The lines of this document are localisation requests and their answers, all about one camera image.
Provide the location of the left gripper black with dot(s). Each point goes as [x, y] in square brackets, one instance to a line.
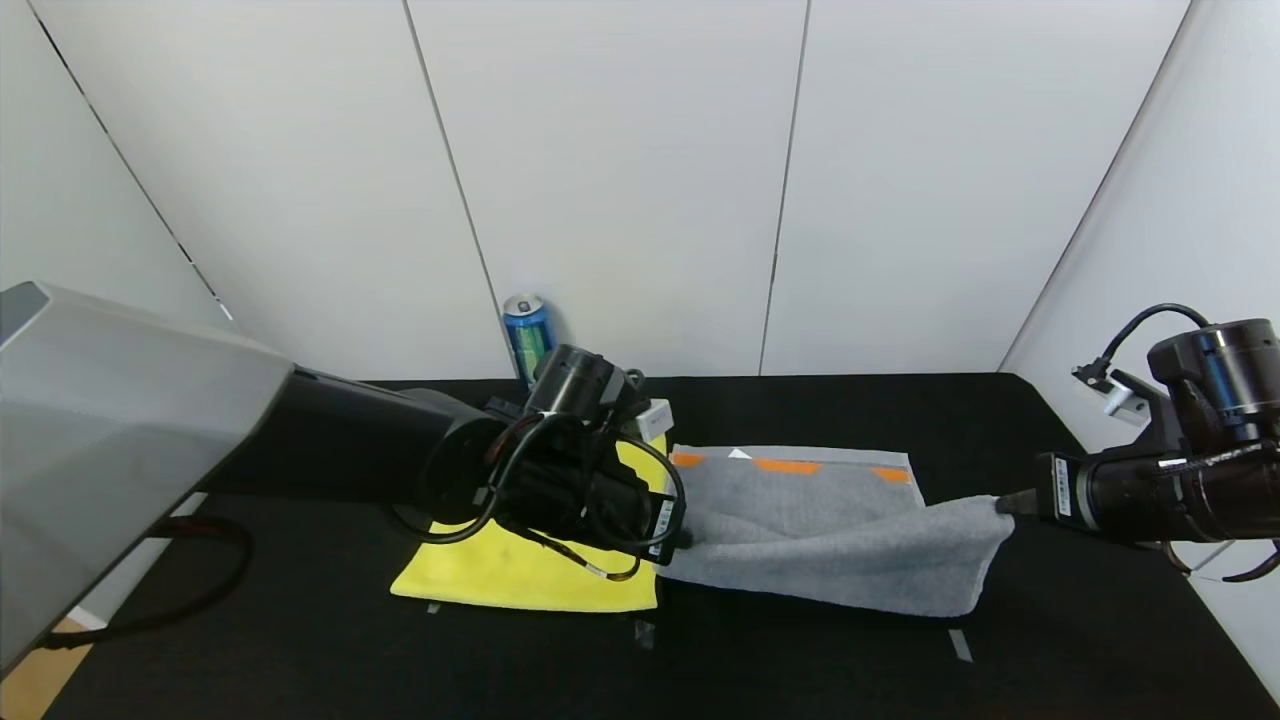
[666, 524]

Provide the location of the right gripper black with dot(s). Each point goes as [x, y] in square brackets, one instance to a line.
[1058, 499]

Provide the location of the grey terry towel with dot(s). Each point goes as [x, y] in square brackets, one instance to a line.
[830, 550]

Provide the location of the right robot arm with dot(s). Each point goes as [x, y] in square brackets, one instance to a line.
[1230, 500]

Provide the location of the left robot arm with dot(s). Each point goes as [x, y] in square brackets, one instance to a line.
[130, 430]

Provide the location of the yellow microfibre towel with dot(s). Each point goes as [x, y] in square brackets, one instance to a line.
[520, 575]

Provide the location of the black table cloth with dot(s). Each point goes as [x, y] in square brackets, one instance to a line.
[800, 670]

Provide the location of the blue drink can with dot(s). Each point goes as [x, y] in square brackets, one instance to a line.
[525, 335]

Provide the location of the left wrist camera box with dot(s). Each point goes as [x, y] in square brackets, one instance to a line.
[656, 418]

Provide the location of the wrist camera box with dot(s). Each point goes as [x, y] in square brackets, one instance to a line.
[1122, 402]
[656, 418]

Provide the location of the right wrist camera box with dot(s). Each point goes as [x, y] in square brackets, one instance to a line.
[1122, 402]

